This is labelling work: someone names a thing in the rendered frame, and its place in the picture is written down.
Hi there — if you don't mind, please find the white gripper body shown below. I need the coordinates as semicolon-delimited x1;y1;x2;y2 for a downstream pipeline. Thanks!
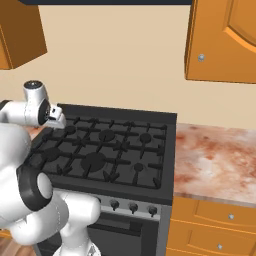
44;105;67;130

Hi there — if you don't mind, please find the black gas hob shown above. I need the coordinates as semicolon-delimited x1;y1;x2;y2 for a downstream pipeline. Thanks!
24;103;178;206

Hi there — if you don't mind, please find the black hob knob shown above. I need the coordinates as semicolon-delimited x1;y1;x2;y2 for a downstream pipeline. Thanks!
109;198;120;212
147;205;159;218
128;201;139;215

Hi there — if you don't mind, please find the dark extractor hood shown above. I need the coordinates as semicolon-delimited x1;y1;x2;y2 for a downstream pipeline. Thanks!
18;0;194;6

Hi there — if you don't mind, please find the black oven door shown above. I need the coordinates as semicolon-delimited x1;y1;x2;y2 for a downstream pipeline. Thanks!
36;211;160;256

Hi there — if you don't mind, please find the orange drawer front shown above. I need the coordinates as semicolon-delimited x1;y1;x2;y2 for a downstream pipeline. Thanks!
170;195;256;234
165;219;256;256

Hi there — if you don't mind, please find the orange wall cupboard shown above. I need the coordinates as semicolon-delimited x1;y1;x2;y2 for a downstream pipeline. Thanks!
0;0;48;71

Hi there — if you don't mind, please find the black oven handle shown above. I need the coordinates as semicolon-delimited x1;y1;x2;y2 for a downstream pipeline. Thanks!
89;220;143;237

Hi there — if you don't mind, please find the orange wall cupboard door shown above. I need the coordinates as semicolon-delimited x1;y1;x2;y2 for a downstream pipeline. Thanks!
185;0;256;85

